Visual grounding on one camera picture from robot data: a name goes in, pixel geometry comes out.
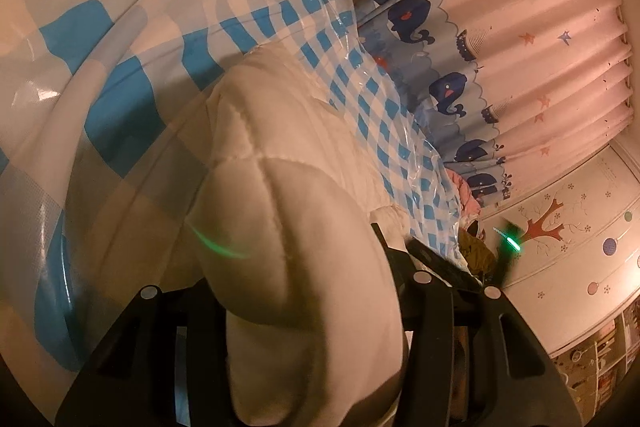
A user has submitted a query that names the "whale print curtain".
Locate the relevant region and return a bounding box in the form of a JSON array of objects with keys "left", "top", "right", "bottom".
[{"left": 355, "top": 0, "right": 633, "bottom": 208}]

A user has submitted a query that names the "brown cloth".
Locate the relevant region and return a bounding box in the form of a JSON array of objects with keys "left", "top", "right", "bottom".
[{"left": 460, "top": 229, "right": 501, "bottom": 283}]

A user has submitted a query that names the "pink cloth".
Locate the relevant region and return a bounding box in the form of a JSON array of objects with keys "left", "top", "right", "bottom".
[{"left": 447, "top": 169, "right": 483, "bottom": 228}]

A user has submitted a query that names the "bookshelf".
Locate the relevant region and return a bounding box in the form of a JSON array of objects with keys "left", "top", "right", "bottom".
[{"left": 550, "top": 307, "right": 633, "bottom": 427}]

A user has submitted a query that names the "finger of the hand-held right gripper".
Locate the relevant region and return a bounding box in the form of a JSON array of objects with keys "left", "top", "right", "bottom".
[{"left": 407, "top": 239, "right": 483, "bottom": 293}]

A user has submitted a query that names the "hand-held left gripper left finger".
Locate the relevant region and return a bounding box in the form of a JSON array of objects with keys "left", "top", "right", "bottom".
[{"left": 55, "top": 279, "right": 231, "bottom": 427}]

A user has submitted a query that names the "tree wall sticker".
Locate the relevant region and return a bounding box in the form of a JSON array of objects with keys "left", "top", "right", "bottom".
[{"left": 520, "top": 199, "right": 566, "bottom": 243}]

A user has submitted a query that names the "blue checked plastic sheet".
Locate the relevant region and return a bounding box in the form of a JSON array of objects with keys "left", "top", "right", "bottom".
[{"left": 0, "top": 0, "right": 463, "bottom": 378}]

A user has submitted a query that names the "cream quilted jacket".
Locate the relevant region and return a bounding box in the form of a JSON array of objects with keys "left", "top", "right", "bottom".
[{"left": 65, "top": 44, "right": 426, "bottom": 427}]

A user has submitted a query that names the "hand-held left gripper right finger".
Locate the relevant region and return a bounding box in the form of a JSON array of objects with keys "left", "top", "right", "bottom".
[{"left": 370, "top": 222, "right": 583, "bottom": 427}]

